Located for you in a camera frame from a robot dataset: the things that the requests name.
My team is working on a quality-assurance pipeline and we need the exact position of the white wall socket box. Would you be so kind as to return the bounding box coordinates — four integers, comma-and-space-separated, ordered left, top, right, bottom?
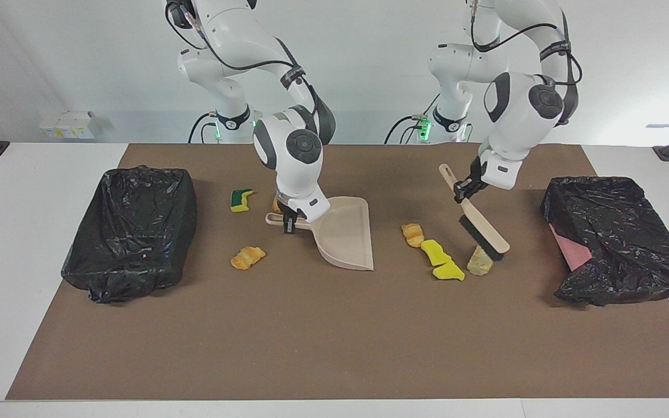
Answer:
38, 110, 96, 140

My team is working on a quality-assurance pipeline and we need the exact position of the black trash bag bin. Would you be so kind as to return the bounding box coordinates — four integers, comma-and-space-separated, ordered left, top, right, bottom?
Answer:
60, 165, 199, 304

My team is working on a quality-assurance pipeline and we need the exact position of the orange striped croissant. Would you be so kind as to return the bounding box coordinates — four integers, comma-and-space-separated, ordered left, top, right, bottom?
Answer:
401, 223, 425, 248
230, 246, 267, 271

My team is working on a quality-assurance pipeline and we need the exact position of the black base power cable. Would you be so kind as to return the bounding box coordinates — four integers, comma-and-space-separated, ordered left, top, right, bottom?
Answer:
384, 96, 441, 145
188, 112, 220, 145

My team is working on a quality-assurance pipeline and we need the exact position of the green and yellow sponge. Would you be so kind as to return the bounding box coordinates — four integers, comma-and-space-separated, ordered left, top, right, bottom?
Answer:
230, 188, 254, 213

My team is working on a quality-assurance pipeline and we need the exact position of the brown table mat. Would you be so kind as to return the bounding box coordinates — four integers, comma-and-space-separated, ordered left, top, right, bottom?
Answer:
5, 143, 669, 401

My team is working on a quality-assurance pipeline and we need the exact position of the beige brush with black bristles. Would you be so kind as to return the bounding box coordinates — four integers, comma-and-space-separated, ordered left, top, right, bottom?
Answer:
439, 163, 510, 261

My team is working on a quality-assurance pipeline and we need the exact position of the black trash bag on pink box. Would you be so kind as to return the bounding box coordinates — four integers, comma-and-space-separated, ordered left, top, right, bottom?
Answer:
539, 176, 669, 307

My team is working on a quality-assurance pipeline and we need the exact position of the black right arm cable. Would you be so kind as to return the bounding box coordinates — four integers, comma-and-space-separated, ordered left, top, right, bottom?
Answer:
164, 0, 319, 120

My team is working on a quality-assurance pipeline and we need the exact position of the yellow sponge piece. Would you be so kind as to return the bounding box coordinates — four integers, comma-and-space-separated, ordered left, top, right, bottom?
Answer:
420, 239, 452, 268
432, 260, 466, 282

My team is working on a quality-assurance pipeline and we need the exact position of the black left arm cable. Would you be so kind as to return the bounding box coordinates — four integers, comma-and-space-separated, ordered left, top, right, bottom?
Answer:
469, 0, 584, 125

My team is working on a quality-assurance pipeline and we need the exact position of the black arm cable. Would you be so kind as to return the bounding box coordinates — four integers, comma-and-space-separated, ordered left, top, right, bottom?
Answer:
164, 0, 319, 120
469, 0, 584, 125

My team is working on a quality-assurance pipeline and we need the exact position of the pale bread chunk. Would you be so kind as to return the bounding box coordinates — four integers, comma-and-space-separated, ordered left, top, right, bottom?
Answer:
466, 245, 494, 276

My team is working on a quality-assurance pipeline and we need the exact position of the pink bin box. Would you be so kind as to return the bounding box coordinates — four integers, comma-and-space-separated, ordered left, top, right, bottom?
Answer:
548, 224, 593, 272

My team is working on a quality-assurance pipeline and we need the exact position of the beige plastic dustpan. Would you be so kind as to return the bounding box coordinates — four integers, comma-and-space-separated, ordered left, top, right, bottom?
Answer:
265, 196, 375, 272

